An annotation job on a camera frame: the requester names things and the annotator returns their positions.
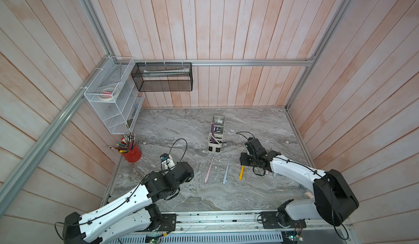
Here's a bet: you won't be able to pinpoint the purple toothbrush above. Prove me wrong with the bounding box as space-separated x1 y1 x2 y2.
211 124 215 137

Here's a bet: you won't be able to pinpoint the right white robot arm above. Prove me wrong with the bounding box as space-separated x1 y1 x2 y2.
240 137 360 228

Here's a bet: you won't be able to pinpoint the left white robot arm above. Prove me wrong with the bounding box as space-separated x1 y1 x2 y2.
60 162 194 244

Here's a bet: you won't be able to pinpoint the yellow toothbrush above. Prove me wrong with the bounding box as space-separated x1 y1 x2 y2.
239 165 245 181

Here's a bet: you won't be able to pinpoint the pink toothbrush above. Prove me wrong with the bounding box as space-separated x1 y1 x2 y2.
204 157 215 184

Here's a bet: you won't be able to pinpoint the red pen cup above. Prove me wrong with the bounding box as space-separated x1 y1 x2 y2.
120 142 143 163

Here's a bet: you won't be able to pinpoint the pens in red cup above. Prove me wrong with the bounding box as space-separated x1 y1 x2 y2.
108 133 135 153

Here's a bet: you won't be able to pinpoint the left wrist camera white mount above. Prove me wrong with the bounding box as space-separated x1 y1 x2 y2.
160 153 175 170

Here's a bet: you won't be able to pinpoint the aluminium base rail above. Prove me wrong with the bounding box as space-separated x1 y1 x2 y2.
100 210 359 244

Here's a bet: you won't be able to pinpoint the horizontal aluminium wall rail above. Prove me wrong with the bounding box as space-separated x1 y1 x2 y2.
112 58 313 67

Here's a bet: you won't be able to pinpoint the white wire mesh shelf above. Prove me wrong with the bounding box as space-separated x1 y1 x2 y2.
84 56 145 135

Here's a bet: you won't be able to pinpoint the black wire mesh basket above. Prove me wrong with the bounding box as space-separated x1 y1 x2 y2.
131 62 194 92

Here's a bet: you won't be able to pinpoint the left aluminium wall rail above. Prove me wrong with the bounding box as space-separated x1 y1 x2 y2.
1 55 110 216

